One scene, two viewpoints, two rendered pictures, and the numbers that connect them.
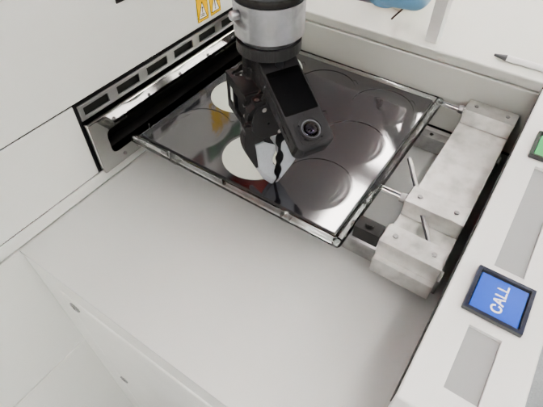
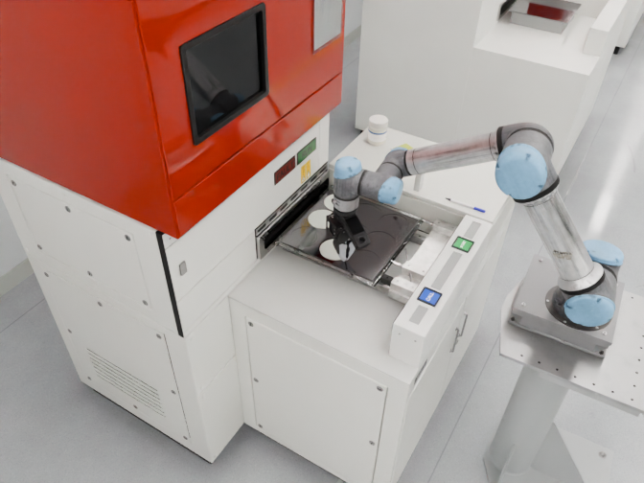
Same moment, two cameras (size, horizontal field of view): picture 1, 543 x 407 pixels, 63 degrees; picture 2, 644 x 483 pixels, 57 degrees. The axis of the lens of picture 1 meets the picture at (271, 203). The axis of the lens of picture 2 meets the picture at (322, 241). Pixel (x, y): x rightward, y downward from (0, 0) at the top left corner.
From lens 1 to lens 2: 1.25 m
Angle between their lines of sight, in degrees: 7
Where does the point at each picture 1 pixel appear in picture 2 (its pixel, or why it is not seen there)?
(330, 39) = not seen: hidden behind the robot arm
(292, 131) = (356, 240)
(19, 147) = (238, 248)
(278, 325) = (350, 320)
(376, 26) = not seen: hidden behind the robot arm
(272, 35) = (348, 208)
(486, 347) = (424, 310)
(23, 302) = (222, 324)
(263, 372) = (346, 336)
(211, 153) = (314, 248)
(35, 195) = (237, 269)
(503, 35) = (452, 186)
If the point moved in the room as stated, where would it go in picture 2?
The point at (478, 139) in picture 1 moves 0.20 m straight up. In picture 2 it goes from (440, 238) to (449, 191)
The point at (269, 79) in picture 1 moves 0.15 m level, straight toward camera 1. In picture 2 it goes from (346, 221) to (351, 257)
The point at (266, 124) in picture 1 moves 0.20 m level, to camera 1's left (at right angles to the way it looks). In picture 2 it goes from (344, 237) to (277, 239)
